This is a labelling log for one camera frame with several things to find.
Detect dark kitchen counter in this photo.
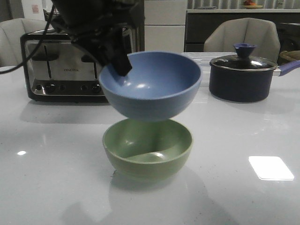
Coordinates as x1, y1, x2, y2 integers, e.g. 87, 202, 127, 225
184, 9, 300, 59

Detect beige chair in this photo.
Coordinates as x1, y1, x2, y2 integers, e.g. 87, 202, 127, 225
203, 18, 280, 54
0, 18, 46, 67

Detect fruit bowl on counter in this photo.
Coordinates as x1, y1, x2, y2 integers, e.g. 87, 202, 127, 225
242, 0, 263, 9

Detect black cable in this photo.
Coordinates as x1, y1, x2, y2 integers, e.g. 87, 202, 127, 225
0, 4, 57, 75

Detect dark blue saucepan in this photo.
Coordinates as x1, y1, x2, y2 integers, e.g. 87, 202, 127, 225
209, 60, 300, 103

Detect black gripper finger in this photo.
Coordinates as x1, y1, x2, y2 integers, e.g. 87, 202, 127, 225
105, 28, 132, 76

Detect glass pot lid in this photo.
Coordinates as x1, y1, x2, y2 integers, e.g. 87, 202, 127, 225
210, 43, 277, 71

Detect white cabinet with poster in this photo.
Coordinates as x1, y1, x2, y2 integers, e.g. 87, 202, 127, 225
144, 0, 188, 53

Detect black chrome four-slot toaster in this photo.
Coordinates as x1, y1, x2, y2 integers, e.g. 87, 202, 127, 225
20, 26, 136, 103

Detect blue bowl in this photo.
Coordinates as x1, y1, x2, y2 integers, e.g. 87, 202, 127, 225
99, 51, 202, 121

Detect beige chair right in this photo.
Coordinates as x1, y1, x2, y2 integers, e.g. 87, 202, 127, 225
203, 18, 280, 54

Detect beige chair left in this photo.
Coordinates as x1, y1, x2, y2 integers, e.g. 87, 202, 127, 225
0, 18, 46, 67

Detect green bowl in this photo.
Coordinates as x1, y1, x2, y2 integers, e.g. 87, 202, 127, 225
102, 119, 193, 182

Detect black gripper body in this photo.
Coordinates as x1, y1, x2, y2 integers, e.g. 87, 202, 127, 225
52, 0, 143, 66

